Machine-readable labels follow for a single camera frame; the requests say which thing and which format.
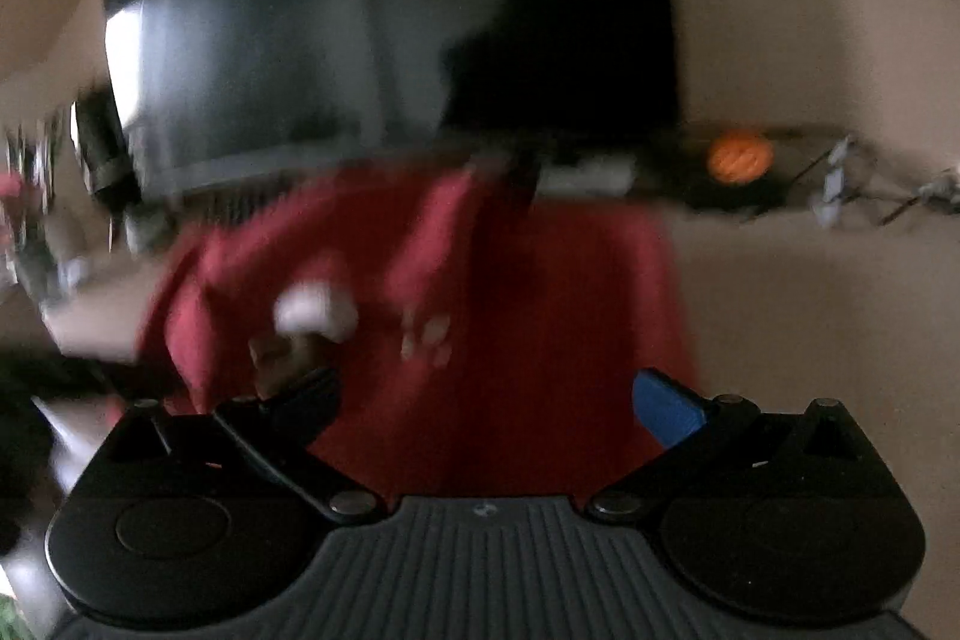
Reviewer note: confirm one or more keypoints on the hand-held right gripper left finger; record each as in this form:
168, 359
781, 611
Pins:
311, 407

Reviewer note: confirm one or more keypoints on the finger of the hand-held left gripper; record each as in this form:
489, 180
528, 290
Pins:
311, 407

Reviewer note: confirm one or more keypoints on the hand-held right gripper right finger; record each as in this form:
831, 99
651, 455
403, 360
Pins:
667, 411

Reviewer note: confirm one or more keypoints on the red fleece garment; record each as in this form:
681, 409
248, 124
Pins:
487, 385

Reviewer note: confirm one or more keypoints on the orange ball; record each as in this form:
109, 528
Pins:
741, 158

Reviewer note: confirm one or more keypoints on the dark object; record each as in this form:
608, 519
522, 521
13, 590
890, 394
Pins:
105, 153

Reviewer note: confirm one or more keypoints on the large dark monitor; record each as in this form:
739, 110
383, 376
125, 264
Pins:
300, 48

